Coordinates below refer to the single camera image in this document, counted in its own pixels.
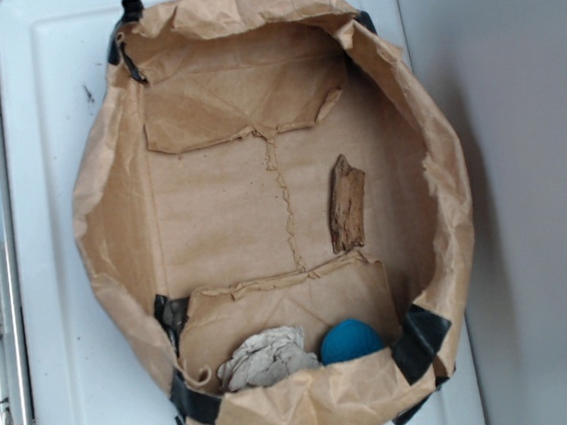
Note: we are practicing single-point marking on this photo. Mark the brown wood piece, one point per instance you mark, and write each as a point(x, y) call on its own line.
point(347, 206)

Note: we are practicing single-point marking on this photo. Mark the white paper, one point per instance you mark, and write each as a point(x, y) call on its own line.
point(265, 359)

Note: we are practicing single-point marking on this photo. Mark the brown paper bag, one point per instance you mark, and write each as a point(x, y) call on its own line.
point(201, 207)

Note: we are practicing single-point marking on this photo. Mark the blue ball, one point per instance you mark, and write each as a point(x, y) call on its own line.
point(348, 340)

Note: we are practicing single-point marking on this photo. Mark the white plastic tray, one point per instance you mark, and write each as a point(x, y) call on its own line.
point(52, 83)

